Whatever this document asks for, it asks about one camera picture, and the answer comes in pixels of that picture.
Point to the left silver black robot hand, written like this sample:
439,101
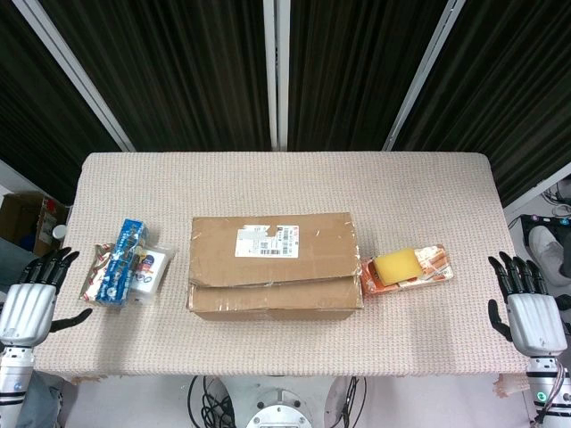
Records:
27,312

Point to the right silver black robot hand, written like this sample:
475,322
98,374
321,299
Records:
535,321

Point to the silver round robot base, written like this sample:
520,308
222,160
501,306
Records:
278,412

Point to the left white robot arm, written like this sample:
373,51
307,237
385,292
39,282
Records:
13,374

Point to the grey blue fabric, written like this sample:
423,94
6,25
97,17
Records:
13,256

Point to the gold foil snack bag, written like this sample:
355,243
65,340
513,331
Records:
96,272

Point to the white shoe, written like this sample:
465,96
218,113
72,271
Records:
542,241

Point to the small white cup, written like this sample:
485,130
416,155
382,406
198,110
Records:
59,232

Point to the blue denim fabric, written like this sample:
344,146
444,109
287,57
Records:
40,401

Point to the brown floor cardboard box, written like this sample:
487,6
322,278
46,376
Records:
22,218

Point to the blue printed snack box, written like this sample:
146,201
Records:
120,263

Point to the orange printed snack box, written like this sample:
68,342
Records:
435,265

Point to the white tissue pack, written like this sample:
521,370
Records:
154,267

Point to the yellow sponge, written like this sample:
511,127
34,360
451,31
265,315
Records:
397,266

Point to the black pleated curtain panel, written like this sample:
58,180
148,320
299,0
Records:
27,111
513,89
178,67
357,67

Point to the beige waffle tablecloth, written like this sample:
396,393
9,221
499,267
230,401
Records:
285,187

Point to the white metal frame bar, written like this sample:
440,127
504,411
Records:
535,189

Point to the white metal frame post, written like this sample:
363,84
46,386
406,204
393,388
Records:
276,67
74,71
424,71

